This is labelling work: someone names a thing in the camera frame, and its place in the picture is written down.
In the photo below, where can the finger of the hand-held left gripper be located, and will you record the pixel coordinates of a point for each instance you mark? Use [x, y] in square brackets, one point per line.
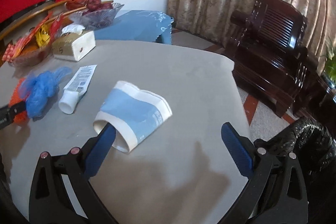
[17, 109]

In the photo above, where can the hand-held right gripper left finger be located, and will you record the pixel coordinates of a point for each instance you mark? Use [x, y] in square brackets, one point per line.
[101, 146]

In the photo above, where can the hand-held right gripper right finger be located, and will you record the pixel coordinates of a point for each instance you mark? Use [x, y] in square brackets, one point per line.
[236, 149]

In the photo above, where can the orange mesh scrubber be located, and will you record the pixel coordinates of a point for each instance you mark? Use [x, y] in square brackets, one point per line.
[17, 91]

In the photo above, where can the blue mesh bath sponge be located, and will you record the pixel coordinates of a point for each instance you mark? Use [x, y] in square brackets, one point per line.
[39, 92]

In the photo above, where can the blue and white paper cup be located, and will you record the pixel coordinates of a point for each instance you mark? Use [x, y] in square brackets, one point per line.
[131, 108]

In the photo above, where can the black lined trash bin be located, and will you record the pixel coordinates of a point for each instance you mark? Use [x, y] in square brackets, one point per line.
[309, 140]

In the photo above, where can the glass bowl of snacks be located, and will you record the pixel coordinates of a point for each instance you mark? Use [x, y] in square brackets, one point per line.
[29, 57]

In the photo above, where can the white toothpaste tube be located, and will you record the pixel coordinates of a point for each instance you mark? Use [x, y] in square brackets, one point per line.
[78, 79]

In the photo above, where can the pile of red snack packets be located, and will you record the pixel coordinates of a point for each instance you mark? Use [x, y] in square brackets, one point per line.
[26, 41]

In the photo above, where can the wooden TV cabinet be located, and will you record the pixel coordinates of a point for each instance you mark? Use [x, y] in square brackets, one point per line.
[23, 26]

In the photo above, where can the white and gold tissue box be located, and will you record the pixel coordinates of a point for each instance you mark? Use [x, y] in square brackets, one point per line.
[76, 45]

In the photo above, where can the dark wooden side table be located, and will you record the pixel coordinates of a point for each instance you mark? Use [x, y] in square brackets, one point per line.
[320, 98]

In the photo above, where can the dark wooden armchair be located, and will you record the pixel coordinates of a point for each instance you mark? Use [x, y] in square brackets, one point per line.
[273, 50]

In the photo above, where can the red apple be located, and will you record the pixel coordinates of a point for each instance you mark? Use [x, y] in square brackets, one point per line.
[107, 5]
[86, 12]
[93, 3]

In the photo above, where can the red basket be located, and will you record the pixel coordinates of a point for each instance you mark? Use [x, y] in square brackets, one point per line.
[76, 2]

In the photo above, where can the glass fruit bowl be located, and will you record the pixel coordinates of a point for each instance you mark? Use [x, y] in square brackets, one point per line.
[99, 18]

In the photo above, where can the potted flowering plant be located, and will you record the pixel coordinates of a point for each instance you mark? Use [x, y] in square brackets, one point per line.
[331, 61]

